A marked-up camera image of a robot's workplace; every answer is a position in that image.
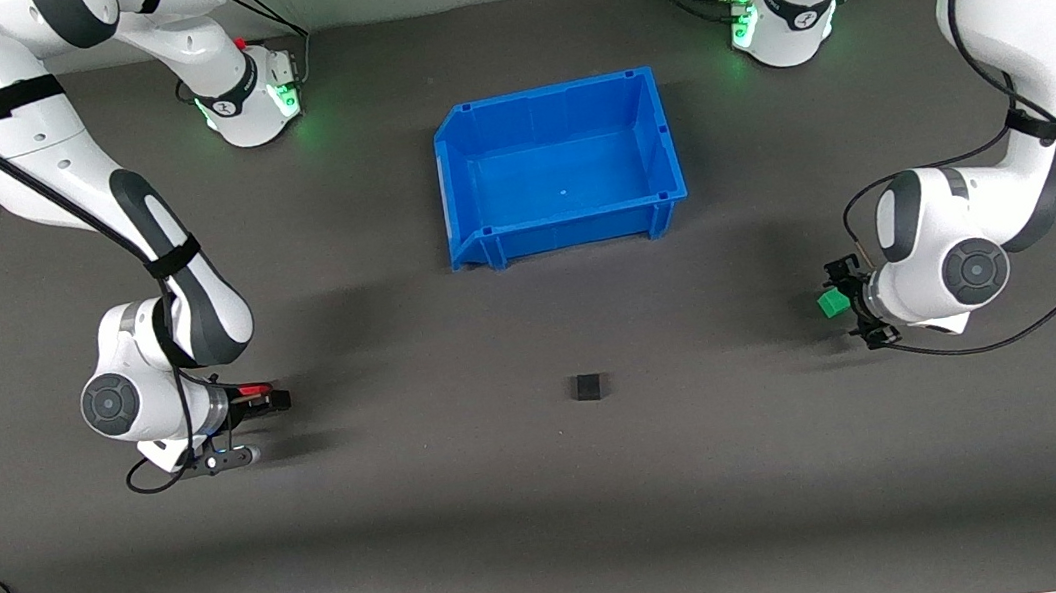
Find blue plastic storage bin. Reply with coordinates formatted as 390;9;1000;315
428;63;695;277

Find black cable along right arm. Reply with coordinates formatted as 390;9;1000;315
0;19;262;514

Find black right arm base cables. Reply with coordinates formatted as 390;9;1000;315
230;0;317;93

